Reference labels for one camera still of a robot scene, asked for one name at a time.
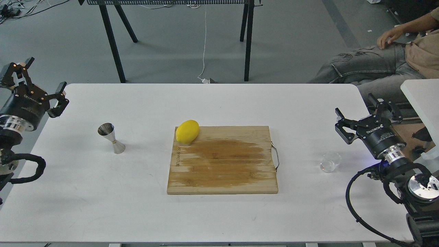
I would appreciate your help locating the seated person's hand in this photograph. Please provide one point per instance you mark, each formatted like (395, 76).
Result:
(389, 36)

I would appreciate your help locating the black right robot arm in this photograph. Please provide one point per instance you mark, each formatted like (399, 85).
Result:
(404, 181)

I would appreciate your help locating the small clear glass cup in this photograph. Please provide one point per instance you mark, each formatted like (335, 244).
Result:
(330, 161)

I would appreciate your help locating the yellow lemon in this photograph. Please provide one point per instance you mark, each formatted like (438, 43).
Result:
(187, 132)

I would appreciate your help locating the steel double jigger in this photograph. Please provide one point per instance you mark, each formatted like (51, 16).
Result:
(107, 131)

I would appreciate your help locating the black metal bench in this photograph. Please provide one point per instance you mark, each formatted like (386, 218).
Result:
(173, 32)

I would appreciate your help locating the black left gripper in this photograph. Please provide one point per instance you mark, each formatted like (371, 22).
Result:
(24, 106)

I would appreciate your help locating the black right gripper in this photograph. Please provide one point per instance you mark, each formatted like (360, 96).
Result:
(376, 131)

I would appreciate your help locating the seated person in jeans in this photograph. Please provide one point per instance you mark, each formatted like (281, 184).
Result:
(382, 71)

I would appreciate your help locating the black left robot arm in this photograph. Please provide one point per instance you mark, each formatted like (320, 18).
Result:
(11, 135)

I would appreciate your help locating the wooden cutting board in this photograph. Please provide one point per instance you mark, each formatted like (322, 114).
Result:
(224, 160)

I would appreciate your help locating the white side table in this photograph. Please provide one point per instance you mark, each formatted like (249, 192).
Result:
(423, 95)

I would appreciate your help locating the seated person's forearm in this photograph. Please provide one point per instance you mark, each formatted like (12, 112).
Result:
(421, 24)

